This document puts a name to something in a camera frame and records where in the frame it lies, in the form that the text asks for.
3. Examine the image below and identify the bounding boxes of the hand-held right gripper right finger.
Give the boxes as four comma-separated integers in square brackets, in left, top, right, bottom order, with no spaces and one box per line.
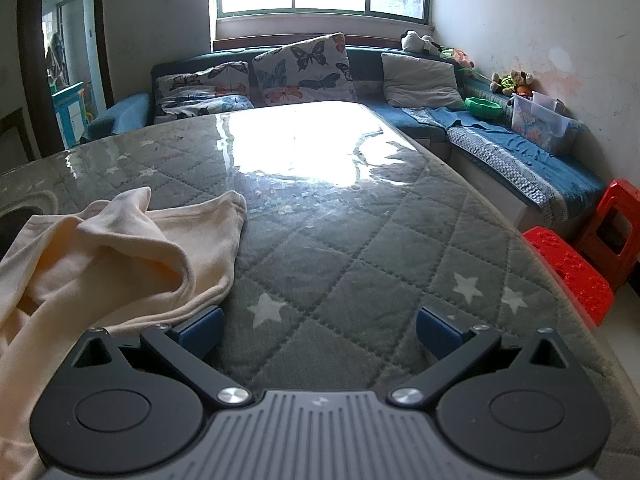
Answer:
[387,306,571,408]

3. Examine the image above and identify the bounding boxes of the brown and green plush toys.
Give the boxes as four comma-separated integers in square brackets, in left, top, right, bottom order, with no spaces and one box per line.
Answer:
[490,71,535,98]

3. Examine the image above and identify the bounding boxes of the red plastic stool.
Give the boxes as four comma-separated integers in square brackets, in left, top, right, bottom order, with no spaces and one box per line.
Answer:
[521,226,615,328]
[572,178,640,291]

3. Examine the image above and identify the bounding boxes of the blue towel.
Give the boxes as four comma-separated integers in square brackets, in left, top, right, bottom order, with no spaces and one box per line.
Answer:
[429,106,506,133]

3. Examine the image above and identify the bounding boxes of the green plastic bowl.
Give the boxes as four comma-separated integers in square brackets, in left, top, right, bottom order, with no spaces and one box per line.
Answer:
[464,96,505,120]

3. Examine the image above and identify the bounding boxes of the clear plastic storage box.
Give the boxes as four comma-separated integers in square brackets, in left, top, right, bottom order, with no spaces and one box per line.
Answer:
[510,91,583,156]

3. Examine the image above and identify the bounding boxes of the folded butterfly print quilt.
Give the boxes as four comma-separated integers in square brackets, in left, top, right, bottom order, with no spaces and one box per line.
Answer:
[154,94,256,125]

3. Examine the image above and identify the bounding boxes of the cream shirt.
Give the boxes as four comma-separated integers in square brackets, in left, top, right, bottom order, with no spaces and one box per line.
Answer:
[0,186,248,480]

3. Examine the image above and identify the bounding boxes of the green and pink plush toy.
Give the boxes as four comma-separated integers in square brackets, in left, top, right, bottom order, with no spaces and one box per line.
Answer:
[439,47,475,68]

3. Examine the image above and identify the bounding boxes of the turquoise cabinet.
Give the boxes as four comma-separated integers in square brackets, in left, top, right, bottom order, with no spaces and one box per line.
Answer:
[51,81,86,143]

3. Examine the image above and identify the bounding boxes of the grey pillow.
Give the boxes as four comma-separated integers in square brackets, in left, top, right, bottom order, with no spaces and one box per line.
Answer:
[381,52,466,111]

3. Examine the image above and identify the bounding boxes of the small butterfly print pillow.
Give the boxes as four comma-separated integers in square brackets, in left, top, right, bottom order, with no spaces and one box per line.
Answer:
[154,61,251,106]

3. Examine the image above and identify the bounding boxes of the large butterfly print pillow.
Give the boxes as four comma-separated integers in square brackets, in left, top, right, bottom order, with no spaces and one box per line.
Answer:
[251,33,358,107]

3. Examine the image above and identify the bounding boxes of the blue corner sofa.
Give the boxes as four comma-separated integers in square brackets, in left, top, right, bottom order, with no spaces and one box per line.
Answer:
[80,45,608,241]

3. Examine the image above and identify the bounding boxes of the blue sofa blanket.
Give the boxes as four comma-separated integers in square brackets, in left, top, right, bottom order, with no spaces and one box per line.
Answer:
[446,122,608,231]

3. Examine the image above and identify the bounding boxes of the grey quilted star table cover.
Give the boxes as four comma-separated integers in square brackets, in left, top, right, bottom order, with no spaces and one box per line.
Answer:
[0,101,636,480]

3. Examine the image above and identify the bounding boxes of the panda plush toy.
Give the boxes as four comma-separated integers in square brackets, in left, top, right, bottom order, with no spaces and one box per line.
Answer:
[400,30,443,56]

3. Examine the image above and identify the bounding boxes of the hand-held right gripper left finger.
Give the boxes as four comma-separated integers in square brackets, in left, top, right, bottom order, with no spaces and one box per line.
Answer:
[70,306,251,408]

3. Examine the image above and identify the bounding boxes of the dark wooden door frame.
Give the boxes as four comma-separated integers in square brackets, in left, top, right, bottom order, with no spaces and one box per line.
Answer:
[17,0,113,161]

